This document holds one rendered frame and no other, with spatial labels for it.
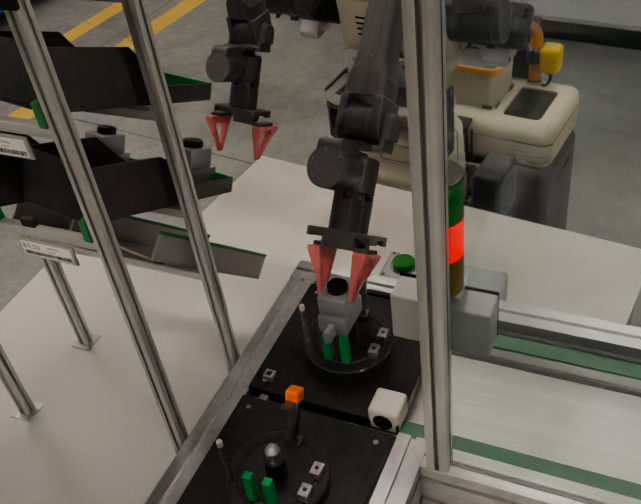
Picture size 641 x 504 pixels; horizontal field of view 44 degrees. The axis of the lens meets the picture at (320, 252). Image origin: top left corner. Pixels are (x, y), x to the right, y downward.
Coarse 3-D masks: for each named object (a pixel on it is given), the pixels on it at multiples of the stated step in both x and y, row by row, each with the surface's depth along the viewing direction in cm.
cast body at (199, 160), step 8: (184, 144) 119; (192, 144) 118; (200, 144) 119; (192, 152) 117; (200, 152) 119; (208, 152) 120; (192, 160) 118; (200, 160) 119; (208, 160) 121; (192, 168) 118; (200, 168) 120; (208, 168) 121; (192, 176) 119; (200, 176) 120; (208, 176) 122
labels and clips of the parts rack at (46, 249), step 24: (0, 0) 75; (0, 144) 90; (24, 144) 89; (0, 216) 102; (24, 216) 100; (24, 240) 101; (48, 240) 131; (72, 264) 100; (144, 264) 124; (168, 264) 123
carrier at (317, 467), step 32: (256, 416) 116; (320, 416) 115; (224, 448) 102; (256, 448) 110; (288, 448) 109; (320, 448) 108; (352, 448) 110; (384, 448) 109; (192, 480) 109; (224, 480) 108; (256, 480) 106; (288, 480) 105; (320, 480) 104; (352, 480) 106
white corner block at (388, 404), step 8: (376, 392) 114; (384, 392) 114; (392, 392) 114; (376, 400) 113; (384, 400) 113; (392, 400) 113; (400, 400) 113; (368, 408) 113; (376, 408) 112; (384, 408) 112; (392, 408) 112; (400, 408) 112; (376, 416) 112; (384, 416) 112; (392, 416) 111; (400, 416) 112; (376, 424) 113; (384, 424) 113; (392, 424) 112; (400, 424) 113
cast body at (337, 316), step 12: (324, 288) 114; (336, 288) 113; (348, 288) 114; (324, 300) 113; (336, 300) 112; (348, 300) 112; (360, 300) 117; (324, 312) 114; (336, 312) 113; (348, 312) 113; (360, 312) 118; (324, 324) 115; (336, 324) 114; (348, 324) 114; (324, 336) 113
